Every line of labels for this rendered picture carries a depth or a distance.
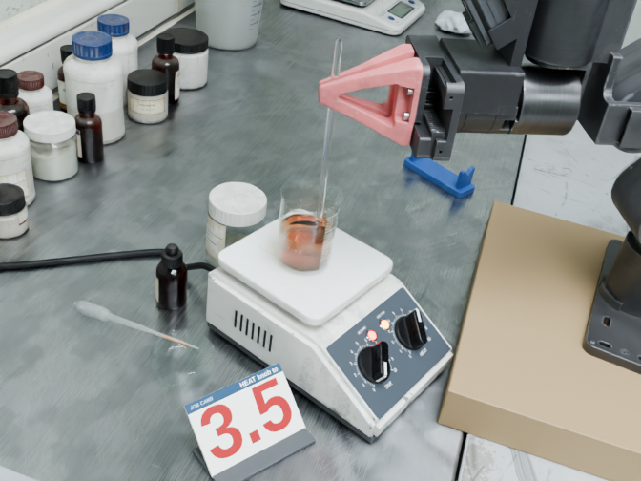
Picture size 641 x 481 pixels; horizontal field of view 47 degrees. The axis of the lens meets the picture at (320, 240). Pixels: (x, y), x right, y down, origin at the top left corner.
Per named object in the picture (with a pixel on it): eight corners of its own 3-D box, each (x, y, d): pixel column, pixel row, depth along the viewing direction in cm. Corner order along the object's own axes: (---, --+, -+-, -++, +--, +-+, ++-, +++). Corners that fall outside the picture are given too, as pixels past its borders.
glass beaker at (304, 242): (295, 237, 69) (304, 163, 64) (342, 261, 67) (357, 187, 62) (256, 266, 65) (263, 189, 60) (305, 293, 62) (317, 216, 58)
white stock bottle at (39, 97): (40, 125, 96) (33, 64, 91) (64, 138, 94) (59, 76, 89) (9, 137, 92) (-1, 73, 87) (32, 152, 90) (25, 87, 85)
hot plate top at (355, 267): (396, 269, 68) (398, 261, 67) (315, 331, 60) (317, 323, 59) (298, 212, 73) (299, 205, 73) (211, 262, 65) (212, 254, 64)
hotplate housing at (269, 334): (450, 369, 69) (471, 306, 65) (370, 450, 60) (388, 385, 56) (276, 261, 79) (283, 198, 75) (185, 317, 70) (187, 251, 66)
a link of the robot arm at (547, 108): (519, 65, 54) (606, 68, 55) (497, 36, 59) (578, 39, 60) (498, 146, 59) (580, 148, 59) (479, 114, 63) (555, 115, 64)
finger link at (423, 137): (328, 75, 52) (456, 80, 53) (319, 37, 57) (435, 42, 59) (320, 158, 56) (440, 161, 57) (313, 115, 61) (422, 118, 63)
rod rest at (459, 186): (474, 192, 96) (482, 169, 94) (459, 199, 94) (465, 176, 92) (418, 158, 102) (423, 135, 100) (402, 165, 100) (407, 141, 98)
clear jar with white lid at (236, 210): (250, 239, 82) (256, 177, 77) (269, 271, 78) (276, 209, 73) (197, 247, 79) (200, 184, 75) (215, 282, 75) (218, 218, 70)
